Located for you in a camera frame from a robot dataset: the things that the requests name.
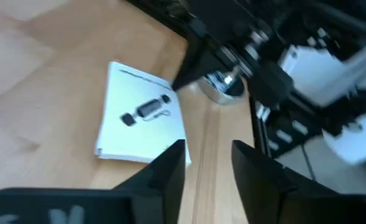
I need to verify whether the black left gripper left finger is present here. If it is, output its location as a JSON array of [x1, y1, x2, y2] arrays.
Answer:
[[0, 139, 186, 224]]

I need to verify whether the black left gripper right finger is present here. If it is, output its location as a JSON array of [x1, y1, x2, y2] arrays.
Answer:
[[231, 139, 366, 224]]

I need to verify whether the white box with adapter print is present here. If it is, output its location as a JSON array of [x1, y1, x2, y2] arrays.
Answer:
[[94, 61, 192, 166]]

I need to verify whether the silver round disc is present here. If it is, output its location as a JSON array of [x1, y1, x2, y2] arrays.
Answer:
[[197, 70, 245, 106]]

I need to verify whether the black aluminium rig frame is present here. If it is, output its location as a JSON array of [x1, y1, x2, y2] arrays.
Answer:
[[125, 0, 326, 159]]

